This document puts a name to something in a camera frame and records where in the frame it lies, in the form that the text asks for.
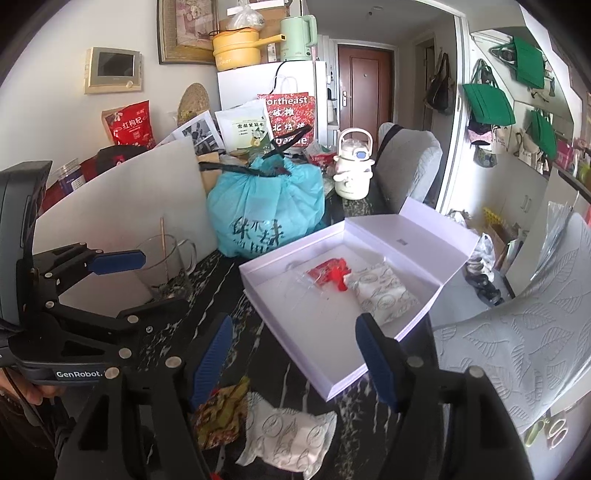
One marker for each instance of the person's left hand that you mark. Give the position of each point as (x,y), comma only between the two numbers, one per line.
(41,394)

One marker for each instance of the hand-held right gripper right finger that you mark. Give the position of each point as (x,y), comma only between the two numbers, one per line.
(376,364)

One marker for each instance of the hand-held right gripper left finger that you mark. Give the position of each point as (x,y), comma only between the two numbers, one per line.
(210,364)

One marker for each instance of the red crumpled wrapper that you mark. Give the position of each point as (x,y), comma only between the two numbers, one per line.
(323,154)

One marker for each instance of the pile of plastic bags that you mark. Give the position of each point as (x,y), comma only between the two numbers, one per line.
(485,272)

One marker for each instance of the white tea packet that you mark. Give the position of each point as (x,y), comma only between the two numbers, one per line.
(240,129)

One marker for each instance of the white thermos kettle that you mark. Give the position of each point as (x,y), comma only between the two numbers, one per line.
(353,180)

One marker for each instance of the green electric kettle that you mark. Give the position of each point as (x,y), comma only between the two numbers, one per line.
(298,39)

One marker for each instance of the pink patterned box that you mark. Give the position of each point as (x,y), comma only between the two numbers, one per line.
(565,154)

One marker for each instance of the yellow pot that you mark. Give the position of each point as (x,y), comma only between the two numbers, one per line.
(235,53)

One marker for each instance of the white cartoon tote bag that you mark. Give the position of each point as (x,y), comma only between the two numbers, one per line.
(504,141)
(533,150)

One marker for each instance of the brown door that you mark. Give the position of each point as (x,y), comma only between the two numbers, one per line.
(364,78)

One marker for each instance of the framed picture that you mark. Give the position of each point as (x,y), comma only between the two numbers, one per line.
(184,27)

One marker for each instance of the white cabinet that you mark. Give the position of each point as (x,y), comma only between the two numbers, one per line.
(508,198)

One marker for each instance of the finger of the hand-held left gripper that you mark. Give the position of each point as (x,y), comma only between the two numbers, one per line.
(117,262)
(134,323)

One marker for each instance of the wall intercom panel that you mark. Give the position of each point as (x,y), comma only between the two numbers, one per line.
(113,64)

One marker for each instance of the round woven mat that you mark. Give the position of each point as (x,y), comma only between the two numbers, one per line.
(191,99)

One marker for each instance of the brown paper bag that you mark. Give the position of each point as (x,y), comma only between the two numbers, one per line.
(217,177)

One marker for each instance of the clear plastic bag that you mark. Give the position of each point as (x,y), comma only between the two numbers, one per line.
(244,18)

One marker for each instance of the red paper bag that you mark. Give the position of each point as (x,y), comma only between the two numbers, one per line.
(286,115)

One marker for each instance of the white bread packet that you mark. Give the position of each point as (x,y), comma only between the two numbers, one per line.
(286,434)
(383,295)

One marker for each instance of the green slipper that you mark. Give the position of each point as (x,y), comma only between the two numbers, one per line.
(534,431)

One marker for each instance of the red goji berry packet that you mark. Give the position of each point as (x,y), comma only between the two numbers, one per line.
(129,129)

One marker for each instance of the glass mug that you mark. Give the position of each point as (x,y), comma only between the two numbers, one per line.
(157,277)

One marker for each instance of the yellow plastic item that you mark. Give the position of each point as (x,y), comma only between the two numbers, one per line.
(494,217)

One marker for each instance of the blue plastic bag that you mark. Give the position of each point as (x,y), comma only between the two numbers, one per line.
(258,207)

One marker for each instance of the brown cardboard box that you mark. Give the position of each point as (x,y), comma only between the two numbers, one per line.
(497,240)

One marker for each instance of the beige slipper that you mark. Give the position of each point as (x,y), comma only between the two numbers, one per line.
(558,431)

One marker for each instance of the wooden stirrer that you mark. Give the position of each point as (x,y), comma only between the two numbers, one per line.
(164,244)

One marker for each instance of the row of jars and bottles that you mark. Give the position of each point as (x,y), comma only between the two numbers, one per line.
(581,161)

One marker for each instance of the pink bag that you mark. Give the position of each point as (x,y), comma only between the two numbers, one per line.
(482,137)

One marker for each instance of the black and white photo print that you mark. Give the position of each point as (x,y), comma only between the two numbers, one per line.
(203,134)

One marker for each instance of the dark hanging bag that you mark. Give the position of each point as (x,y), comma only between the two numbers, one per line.
(438,87)

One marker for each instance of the white cardboard box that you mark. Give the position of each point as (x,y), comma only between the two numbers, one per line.
(277,286)

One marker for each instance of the white fridge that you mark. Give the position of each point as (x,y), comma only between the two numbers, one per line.
(295,76)

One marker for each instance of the clear plastic jar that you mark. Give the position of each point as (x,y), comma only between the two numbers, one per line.
(69,175)

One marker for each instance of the grey leaf-pattern chair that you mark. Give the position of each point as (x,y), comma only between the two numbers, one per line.
(531,332)

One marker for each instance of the dark red bag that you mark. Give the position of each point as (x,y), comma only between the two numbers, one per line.
(115,159)

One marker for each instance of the green tote bag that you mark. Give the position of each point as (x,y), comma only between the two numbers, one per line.
(545,136)
(489,101)

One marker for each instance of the plain grey chair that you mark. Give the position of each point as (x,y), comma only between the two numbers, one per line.
(411,157)

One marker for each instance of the red snack packet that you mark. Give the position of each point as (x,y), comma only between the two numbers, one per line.
(323,272)

